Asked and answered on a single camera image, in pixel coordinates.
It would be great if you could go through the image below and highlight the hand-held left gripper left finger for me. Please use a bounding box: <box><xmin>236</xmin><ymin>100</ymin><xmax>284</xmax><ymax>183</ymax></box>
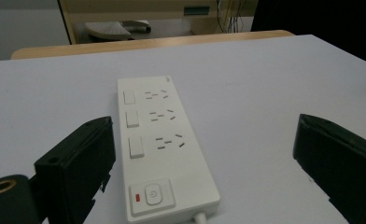
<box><xmin>34</xmin><ymin>116</ymin><xmax>117</xmax><ymax>224</ymax></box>

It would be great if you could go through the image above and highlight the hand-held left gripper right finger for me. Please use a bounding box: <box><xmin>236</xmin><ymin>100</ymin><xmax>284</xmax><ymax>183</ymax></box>
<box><xmin>292</xmin><ymin>113</ymin><xmax>366</xmax><ymax>224</ymax></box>

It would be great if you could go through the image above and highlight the white power strip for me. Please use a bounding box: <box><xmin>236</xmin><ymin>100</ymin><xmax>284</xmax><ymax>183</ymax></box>
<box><xmin>116</xmin><ymin>75</ymin><xmax>221</xmax><ymax>224</ymax></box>

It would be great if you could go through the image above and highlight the white table mat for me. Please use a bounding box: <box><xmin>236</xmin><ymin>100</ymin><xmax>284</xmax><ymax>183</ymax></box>
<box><xmin>0</xmin><ymin>34</ymin><xmax>366</xmax><ymax>224</ymax></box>

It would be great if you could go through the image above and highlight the wooden table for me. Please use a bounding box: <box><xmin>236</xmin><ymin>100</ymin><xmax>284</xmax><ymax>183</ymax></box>
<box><xmin>10</xmin><ymin>29</ymin><xmax>295</xmax><ymax>61</ymax></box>

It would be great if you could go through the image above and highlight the grey office chair base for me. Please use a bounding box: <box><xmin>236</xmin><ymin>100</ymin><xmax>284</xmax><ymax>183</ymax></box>
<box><xmin>84</xmin><ymin>20</ymin><xmax>152</xmax><ymax>41</ymax></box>

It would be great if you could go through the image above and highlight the beige wooden cabinet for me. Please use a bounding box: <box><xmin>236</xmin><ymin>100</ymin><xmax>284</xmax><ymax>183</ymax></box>
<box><xmin>58</xmin><ymin>0</ymin><xmax>260</xmax><ymax>45</ymax></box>

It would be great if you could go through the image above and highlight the white power strip cable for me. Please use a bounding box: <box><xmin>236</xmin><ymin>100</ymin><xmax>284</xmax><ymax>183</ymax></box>
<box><xmin>193</xmin><ymin>212</ymin><xmax>208</xmax><ymax>224</ymax></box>

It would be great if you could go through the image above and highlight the bundle of coloured cables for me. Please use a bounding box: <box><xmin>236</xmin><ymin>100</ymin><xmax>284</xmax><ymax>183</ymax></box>
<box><xmin>216</xmin><ymin>0</ymin><xmax>245</xmax><ymax>34</ymax></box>

